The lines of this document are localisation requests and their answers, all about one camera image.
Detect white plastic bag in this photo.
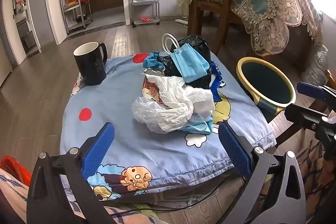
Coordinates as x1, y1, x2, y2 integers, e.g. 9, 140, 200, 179
131, 74, 196, 134

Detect teal waste bin yellow rim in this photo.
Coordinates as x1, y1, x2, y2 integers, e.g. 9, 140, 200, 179
236, 56, 297, 123

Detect cartoon printed blue blanket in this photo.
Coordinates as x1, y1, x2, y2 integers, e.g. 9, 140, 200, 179
60, 52, 277, 201

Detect blue plastic wrapper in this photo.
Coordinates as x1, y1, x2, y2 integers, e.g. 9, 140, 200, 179
142, 52, 164, 69

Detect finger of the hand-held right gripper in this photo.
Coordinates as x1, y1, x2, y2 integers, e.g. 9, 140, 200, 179
284, 103, 336, 152
297, 82, 336, 109

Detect red plastic bag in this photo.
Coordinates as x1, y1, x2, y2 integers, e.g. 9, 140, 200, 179
0, 156, 32, 186

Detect blue face mask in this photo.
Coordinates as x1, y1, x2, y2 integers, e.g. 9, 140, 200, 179
181, 119, 214, 135
162, 33, 210, 83

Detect white paper tissue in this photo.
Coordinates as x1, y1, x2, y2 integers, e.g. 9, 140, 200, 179
188, 88, 216, 119

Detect red printed snack wrapper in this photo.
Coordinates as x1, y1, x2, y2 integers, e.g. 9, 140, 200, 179
142, 79, 164, 104

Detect clear plastic bag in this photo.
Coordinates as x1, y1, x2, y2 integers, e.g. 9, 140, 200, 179
301, 46, 330, 85

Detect person's right leg plaid pants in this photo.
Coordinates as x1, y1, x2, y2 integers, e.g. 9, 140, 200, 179
297, 140, 336, 224

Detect black plastic bag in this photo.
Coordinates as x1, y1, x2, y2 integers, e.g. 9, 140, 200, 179
155, 34, 214, 89

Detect black mug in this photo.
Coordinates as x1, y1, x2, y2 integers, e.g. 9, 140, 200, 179
73, 42, 108, 86

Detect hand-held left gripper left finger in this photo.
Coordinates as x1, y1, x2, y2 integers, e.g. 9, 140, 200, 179
26, 122, 116, 224

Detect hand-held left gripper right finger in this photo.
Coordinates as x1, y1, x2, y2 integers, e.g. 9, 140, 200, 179
218, 122, 307, 224

